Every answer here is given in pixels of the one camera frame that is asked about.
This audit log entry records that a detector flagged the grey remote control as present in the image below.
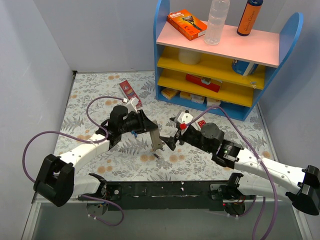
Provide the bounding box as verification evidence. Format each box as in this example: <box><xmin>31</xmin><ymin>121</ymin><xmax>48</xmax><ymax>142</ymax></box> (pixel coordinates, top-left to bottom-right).
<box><xmin>149</xmin><ymin>120</ymin><xmax>162</xmax><ymax>151</ymax></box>

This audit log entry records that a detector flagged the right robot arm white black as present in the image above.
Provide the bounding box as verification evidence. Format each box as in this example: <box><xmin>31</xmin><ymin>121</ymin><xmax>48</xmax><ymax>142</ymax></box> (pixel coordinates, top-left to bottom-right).
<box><xmin>160</xmin><ymin>111</ymin><xmax>320</xmax><ymax>216</ymax></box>

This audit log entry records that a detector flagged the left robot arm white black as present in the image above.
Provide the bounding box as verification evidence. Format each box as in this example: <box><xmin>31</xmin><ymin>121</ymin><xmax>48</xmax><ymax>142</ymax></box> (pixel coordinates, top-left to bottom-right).
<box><xmin>33</xmin><ymin>105</ymin><xmax>158</xmax><ymax>207</ymax></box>

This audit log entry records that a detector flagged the red white remote control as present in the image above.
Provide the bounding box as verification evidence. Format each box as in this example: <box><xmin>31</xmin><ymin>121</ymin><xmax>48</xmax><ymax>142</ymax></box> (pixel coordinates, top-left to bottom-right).
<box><xmin>196</xmin><ymin>119</ymin><xmax>206</xmax><ymax>129</ymax></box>

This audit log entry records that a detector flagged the blue clip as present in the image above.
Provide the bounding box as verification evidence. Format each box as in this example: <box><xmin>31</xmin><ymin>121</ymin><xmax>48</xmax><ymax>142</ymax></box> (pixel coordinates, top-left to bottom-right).
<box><xmin>131</xmin><ymin>131</ymin><xmax>138</xmax><ymax>138</ymax></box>

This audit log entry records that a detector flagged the yellow white pack middle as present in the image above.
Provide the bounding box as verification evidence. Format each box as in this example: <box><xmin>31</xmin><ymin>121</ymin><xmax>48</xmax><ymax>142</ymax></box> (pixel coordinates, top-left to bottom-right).
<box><xmin>179</xmin><ymin>91</ymin><xmax>205</xmax><ymax>104</ymax></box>

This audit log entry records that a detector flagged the yellow soap pack left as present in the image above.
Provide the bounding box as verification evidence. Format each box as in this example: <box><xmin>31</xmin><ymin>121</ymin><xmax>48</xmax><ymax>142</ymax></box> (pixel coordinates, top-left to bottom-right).
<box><xmin>161</xmin><ymin>87</ymin><xmax>180</xmax><ymax>100</ymax></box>

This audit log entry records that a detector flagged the red toothpaste box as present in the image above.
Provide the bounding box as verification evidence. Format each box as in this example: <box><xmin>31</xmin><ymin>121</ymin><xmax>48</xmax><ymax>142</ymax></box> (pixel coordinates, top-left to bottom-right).
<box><xmin>119</xmin><ymin>80</ymin><xmax>143</xmax><ymax>109</ymax></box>

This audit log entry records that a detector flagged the white pack right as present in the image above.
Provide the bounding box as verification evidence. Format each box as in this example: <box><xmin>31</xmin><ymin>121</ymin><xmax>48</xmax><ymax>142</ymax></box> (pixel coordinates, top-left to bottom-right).
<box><xmin>206</xmin><ymin>97</ymin><xmax>221</xmax><ymax>108</ymax></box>

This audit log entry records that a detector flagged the floral table mat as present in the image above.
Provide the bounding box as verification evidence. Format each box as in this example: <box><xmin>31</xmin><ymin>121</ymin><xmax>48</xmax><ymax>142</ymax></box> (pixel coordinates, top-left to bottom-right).
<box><xmin>54</xmin><ymin>71</ymin><xmax>274</xmax><ymax>181</ymax></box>

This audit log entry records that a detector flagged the red box on shelf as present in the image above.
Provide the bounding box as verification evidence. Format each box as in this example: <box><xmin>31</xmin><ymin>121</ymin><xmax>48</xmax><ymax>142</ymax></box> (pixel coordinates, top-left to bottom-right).
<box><xmin>185</xmin><ymin>74</ymin><xmax>223</xmax><ymax>93</ymax></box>

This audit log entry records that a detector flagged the black base bar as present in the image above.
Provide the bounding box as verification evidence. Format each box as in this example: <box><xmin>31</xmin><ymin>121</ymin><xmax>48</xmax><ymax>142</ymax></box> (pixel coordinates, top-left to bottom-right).
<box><xmin>77</xmin><ymin>180</ymin><xmax>256</xmax><ymax>212</ymax></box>

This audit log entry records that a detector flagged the white paper roll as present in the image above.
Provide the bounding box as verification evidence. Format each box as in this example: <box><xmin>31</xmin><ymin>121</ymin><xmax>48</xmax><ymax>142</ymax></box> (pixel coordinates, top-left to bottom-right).
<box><xmin>178</xmin><ymin>48</ymin><xmax>202</xmax><ymax>65</ymax></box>

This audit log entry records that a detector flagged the blue shelf unit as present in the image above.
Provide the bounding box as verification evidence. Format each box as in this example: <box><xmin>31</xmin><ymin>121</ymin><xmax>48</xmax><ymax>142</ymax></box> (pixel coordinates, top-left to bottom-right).
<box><xmin>153</xmin><ymin>0</ymin><xmax>304</xmax><ymax>121</ymax></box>

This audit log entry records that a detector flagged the blue white can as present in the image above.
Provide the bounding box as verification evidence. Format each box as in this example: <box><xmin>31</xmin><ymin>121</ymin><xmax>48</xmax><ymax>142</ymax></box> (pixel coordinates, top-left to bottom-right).
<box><xmin>231</xmin><ymin>59</ymin><xmax>258</xmax><ymax>76</ymax></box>

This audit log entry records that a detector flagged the orange razor box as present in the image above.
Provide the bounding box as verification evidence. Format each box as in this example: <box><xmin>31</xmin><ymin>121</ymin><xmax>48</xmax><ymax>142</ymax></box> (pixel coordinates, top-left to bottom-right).
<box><xmin>167</xmin><ymin>9</ymin><xmax>207</xmax><ymax>41</ymax></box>

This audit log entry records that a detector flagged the clear plastic bottle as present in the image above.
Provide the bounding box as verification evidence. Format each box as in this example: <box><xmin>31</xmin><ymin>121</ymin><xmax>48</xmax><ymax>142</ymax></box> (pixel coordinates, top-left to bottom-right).
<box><xmin>204</xmin><ymin>0</ymin><xmax>230</xmax><ymax>45</ymax></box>

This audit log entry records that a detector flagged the orange cylindrical bottle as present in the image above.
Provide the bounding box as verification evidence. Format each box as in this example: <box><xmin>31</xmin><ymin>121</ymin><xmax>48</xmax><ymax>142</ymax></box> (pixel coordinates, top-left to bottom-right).
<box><xmin>236</xmin><ymin>0</ymin><xmax>263</xmax><ymax>36</ymax></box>

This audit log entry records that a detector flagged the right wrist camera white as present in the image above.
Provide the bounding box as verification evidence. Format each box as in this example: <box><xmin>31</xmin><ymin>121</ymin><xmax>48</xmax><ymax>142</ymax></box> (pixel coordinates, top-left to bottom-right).
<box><xmin>174</xmin><ymin>111</ymin><xmax>194</xmax><ymax>130</ymax></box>

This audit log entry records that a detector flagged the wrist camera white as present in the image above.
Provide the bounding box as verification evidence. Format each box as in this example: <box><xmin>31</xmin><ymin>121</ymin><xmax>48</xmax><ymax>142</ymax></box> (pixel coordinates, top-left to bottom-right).
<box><xmin>174</xmin><ymin>111</ymin><xmax>194</xmax><ymax>130</ymax></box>
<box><xmin>125</xmin><ymin>97</ymin><xmax>139</xmax><ymax>114</ymax></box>

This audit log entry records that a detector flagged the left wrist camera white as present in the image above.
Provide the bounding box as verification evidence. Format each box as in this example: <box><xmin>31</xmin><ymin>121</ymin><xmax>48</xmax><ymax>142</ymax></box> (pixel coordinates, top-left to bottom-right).
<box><xmin>125</xmin><ymin>97</ymin><xmax>139</xmax><ymax>114</ymax></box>

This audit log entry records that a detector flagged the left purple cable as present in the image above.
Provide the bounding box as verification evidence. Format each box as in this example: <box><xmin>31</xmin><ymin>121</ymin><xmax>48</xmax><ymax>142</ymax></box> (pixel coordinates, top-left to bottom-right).
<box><xmin>22</xmin><ymin>96</ymin><xmax>128</xmax><ymax>227</ymax></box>

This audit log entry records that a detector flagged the purple cable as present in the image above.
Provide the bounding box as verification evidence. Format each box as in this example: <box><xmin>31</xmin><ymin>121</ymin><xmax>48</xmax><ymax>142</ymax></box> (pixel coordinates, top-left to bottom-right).
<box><xmin>22</xmin><ymin>96</ymin><xmax>128</xmax><ymax>227</ymax></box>
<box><xmin>189</xmin><ymin>105</ymin><xmax>279</xmax><ymax>240</ymax></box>

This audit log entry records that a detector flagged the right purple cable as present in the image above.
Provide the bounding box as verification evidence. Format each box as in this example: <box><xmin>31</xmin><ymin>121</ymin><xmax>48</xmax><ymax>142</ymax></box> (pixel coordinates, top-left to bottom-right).
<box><xmin>189</xmin><ymin>105</ymin><xmax>279</xmax><ymax>240</ymax></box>

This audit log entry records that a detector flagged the aluminium rail frame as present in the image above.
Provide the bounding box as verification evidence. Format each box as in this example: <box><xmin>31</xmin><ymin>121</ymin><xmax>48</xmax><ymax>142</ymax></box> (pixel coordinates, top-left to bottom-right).
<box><xmin>21</xmin><ymin>181</ymin><xmax>313</xmax><ymax>240</ymax></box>

